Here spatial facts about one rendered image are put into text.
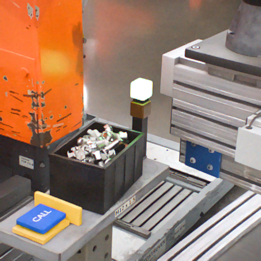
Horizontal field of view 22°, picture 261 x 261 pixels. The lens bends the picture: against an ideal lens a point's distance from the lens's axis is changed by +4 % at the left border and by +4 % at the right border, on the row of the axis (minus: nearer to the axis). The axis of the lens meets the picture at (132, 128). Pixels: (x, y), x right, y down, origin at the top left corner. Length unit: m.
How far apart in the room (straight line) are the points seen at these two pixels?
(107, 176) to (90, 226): 0.11
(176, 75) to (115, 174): 0.25
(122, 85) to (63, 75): 1.75
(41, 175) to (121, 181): 0.46
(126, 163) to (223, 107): 0.26
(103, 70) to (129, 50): 0.36
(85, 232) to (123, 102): 1.75
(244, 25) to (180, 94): 0.21
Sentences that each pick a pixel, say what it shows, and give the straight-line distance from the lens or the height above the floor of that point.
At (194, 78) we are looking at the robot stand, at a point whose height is 0.74.
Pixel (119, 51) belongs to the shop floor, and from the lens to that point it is 3.77.
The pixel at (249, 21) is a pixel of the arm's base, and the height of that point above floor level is 0.88.
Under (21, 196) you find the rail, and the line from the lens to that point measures 1.71.
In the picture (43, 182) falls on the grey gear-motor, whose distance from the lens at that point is 1.92.
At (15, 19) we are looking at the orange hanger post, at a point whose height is 0.81.
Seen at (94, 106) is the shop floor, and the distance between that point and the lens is 3.06.
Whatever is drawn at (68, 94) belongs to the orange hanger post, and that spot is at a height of 0.63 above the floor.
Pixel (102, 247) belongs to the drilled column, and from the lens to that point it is 1.57.
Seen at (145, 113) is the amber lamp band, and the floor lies 0.58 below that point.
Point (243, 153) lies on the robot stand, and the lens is 1.25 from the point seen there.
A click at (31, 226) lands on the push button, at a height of 0.48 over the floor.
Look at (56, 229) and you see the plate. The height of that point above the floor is 0.46.
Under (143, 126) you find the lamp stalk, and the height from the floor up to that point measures 0.55.
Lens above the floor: 1.25
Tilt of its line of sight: 26 degrees down
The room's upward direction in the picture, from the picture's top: 2 degrees clockwise
